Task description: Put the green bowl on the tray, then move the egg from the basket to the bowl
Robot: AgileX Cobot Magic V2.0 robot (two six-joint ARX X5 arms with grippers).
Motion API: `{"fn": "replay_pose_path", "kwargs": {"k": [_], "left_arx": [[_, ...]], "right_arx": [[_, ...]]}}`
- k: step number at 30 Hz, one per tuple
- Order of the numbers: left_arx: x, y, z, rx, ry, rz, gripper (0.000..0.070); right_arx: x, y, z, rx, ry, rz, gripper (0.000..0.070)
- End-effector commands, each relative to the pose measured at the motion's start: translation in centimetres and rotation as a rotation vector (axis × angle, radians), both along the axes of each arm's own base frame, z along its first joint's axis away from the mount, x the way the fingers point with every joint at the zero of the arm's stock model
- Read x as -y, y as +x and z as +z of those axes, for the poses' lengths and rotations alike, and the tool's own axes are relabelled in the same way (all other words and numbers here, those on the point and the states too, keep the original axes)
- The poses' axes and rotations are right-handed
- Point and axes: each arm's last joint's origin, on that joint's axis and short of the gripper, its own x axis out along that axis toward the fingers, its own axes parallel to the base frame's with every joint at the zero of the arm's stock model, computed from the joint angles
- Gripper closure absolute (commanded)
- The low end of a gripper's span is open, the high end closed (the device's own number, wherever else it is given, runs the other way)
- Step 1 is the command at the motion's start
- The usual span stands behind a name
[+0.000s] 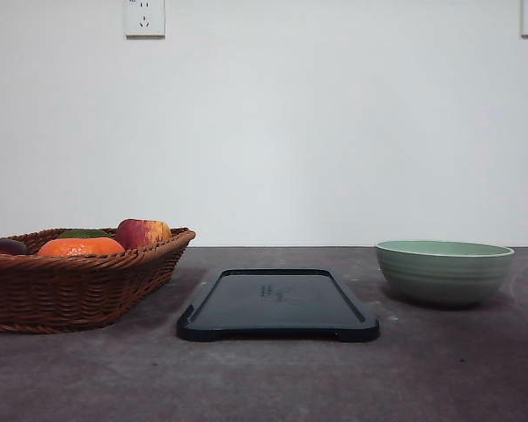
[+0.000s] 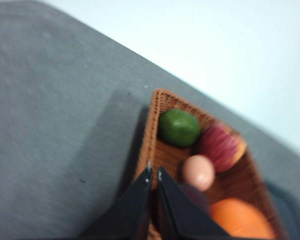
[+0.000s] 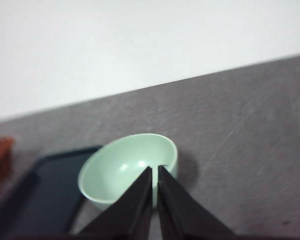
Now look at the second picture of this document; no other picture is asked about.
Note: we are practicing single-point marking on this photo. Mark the brown egg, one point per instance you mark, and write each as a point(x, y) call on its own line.
point(199, 172)

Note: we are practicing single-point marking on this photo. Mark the dark purple plum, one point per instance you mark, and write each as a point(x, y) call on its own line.
point(203, 197)

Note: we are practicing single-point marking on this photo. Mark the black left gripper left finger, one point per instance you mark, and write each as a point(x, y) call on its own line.
point(128, 218)

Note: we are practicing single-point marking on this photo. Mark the brown wicker basket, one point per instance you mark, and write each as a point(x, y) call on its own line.
point(242, 181)

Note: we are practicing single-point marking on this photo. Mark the green lime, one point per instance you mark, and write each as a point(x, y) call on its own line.
point(179, 127)

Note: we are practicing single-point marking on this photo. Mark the red yellow apple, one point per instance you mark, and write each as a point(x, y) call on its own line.
point(224, 146)

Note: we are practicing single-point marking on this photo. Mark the orange mandarin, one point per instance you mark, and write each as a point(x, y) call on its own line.
point(243, 219)

